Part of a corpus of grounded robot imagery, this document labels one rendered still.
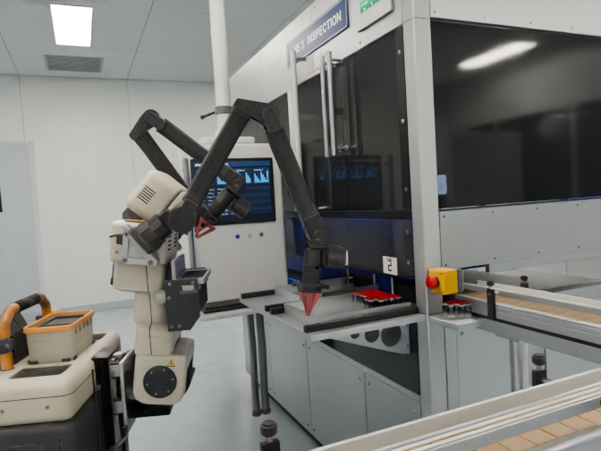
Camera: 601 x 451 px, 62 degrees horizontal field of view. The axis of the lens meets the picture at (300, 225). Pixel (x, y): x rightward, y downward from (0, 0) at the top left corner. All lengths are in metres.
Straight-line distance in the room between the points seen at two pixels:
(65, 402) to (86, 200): 5.35
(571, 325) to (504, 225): 0.52
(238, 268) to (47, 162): 4.75
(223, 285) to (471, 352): 1.17
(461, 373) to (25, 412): 1.31
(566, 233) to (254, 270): 1.34
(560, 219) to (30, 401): 1.80
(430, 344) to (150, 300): 0.90
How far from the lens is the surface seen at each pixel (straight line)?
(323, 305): 1.79
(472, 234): 1.72
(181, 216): 1.43
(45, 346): 1.75
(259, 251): 2.41
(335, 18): 2.10
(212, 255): 2.35
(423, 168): 1.59
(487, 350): 1.83
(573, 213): 2.07
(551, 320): 1.44
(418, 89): 1.62
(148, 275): 1.64
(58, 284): 6.88
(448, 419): 0.74
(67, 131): 6.90
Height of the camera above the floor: 1.27
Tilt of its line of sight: 3 degrees down
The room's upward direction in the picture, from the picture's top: 3 degrees counter-clockwise
